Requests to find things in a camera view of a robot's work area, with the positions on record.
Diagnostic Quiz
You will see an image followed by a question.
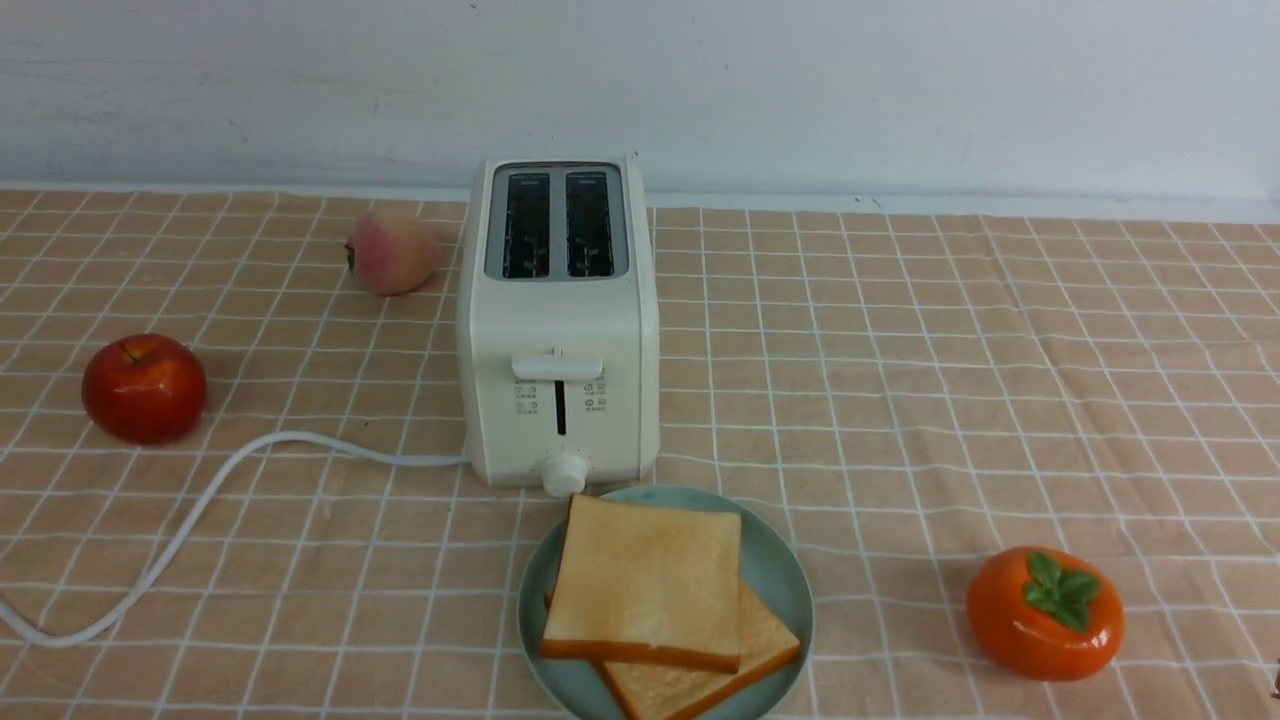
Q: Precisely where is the toast slice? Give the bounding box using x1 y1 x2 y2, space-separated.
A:
590 579 801 719
540 495 742 673

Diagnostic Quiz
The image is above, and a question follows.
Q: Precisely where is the white two-slot toaster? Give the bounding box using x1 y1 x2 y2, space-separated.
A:
454 158 660 497

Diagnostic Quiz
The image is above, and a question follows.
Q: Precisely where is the light blue plate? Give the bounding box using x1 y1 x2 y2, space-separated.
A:
517 486 815 719

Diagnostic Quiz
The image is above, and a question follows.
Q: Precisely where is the orange checkered tablecloth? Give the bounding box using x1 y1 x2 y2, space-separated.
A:
1 190 1277 719

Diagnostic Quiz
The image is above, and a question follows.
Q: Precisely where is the pink peach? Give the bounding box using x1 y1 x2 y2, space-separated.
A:
344 211 445 297

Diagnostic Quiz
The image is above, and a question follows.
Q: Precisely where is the orange persimmon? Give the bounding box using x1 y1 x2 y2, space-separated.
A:
965 546 1126 682

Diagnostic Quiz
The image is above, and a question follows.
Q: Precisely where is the red apple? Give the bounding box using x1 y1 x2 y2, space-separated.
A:
79 333 209 446

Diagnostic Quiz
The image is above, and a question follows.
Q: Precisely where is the white power cord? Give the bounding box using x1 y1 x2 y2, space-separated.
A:
0 430 468 648

